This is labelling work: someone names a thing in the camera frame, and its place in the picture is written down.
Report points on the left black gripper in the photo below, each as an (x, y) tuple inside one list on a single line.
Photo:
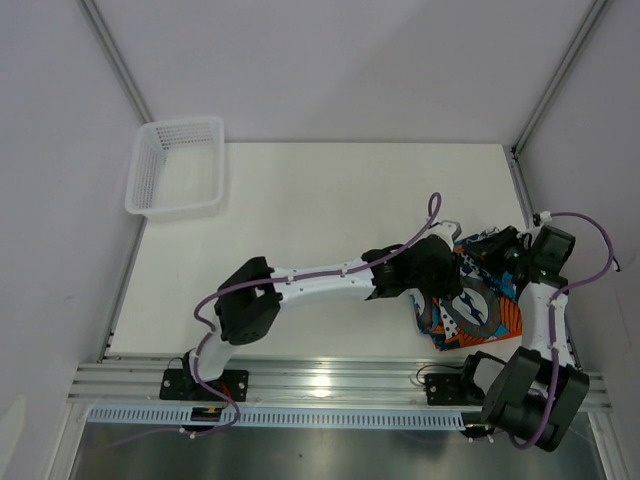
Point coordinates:
[(449, 285)]

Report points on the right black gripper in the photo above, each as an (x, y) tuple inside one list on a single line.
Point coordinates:
[(492, 245)]

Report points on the colourful patterned shorts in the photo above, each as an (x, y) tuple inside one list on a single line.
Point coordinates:
[(486, 311)]

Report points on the white plastic basket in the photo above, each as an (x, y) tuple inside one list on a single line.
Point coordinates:
[(178, 169)]

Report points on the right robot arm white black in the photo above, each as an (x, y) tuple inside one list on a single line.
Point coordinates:
[(536, 395)]

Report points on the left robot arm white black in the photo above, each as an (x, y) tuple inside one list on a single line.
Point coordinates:
[(244, 308)]

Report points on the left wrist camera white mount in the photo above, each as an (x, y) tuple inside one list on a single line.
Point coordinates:
[(447, 230)]

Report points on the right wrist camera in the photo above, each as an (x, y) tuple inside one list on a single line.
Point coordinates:
[(541, 218)]

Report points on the right aluminium side rail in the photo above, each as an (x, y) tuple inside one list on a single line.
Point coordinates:
[(522, 190)]

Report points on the aluminium side rail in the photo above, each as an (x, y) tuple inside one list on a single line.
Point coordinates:
[(121, 292), (522, 190)]

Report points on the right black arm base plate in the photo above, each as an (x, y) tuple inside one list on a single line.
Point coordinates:
[(454, 387)]

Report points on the right aluminium frame post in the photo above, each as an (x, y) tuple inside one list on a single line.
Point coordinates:
[(569, 59)]

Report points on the aluminium frame post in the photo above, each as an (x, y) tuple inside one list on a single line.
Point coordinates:
[(115, 59), (569, 59)]

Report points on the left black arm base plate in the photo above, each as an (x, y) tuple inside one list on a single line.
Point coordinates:
[(179, 385)]

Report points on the left aluminium side rail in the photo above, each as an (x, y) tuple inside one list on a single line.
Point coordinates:
[(121, 292)]

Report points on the aluminium rail beam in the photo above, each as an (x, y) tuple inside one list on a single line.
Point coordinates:
[(321, 382)]

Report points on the slotted white cable duct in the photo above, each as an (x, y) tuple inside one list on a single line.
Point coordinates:
[(278, 417)]

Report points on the left aluminium frame post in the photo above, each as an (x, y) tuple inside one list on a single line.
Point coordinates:
[(115, 59)]

